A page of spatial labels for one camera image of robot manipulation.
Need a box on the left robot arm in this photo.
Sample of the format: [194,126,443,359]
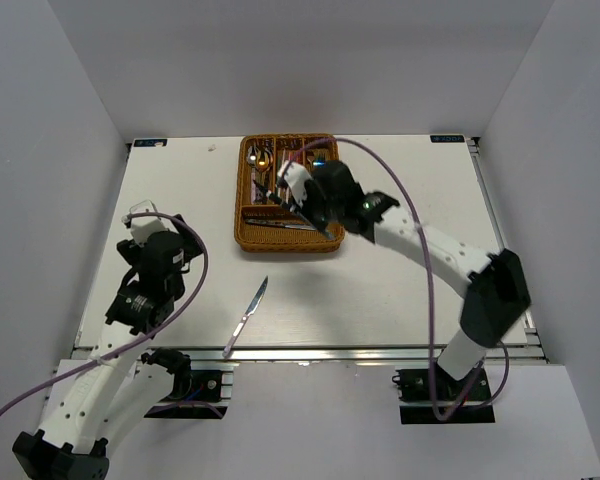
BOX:
[12,231,204,479]

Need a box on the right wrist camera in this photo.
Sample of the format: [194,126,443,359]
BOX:
[277,160,313,207]

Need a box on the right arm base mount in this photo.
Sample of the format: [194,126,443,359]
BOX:
[391,368,496,425]

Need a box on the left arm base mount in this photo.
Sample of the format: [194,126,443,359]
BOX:
[140,348,233,420]

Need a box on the pink handled silver spoon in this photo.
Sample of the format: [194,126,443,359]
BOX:
[246,145,260,205]

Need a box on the gold rainbow spoon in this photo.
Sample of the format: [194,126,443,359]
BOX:
[254,148,273,205]

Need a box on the wicker cutlery tray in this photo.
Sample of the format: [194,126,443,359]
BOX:
[234,133,345,253]

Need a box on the long orange chopstick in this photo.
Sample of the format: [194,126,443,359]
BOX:
[289,149,303,165]

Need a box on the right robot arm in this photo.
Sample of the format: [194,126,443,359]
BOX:
[279,161,531,399]

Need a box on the aluminium table rail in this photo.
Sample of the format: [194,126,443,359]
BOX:
[72,344,546,365]

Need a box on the blue table label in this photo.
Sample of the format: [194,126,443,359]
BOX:
[133,138,168,148]
[429,134,465,143]

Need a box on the left blue table label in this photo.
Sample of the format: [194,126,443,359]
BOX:
[133,138,168,148]

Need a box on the right blue table label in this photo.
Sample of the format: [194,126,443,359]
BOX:
[429,134,465,143]

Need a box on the green handled knife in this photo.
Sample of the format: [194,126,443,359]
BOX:
[252,180,335,240]

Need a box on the dark handled knife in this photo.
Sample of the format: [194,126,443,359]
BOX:
[244,218,316,231]

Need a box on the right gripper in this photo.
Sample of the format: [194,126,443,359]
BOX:
[286,182,341,235]

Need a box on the pink handled knife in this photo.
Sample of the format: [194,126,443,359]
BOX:
[222,276,269,359]

